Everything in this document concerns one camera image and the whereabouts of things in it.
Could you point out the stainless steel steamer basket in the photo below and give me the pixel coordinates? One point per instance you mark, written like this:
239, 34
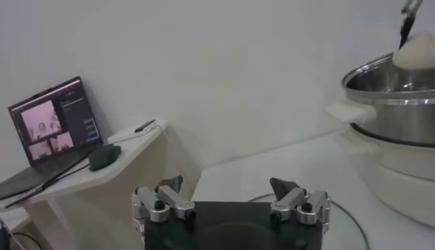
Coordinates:
401, 119

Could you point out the white side table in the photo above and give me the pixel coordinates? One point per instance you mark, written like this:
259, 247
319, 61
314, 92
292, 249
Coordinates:
102, 204

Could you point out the cream electric cooker pot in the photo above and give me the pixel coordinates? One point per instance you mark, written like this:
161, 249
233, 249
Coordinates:
401, 176

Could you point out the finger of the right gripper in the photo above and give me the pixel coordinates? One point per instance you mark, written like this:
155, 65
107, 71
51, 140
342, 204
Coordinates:
408, 27

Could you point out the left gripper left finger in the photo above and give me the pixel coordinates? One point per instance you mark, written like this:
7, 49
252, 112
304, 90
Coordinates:
168, 197

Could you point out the white steamed baozi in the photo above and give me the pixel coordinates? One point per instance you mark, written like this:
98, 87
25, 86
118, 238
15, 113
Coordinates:
416, 52

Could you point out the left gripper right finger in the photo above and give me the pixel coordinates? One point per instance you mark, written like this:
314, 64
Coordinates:
292, 200

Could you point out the black smartphone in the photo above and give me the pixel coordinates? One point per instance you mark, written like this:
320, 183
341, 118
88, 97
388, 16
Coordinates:
145, 125

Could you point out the round glass pot lid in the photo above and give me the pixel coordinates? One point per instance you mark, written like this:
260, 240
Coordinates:
340, 234

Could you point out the black computer mouse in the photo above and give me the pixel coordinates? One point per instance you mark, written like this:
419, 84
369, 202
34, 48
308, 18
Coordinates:
104, 157

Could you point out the open dark laptop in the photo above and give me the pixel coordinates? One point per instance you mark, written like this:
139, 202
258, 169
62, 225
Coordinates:
54, 125

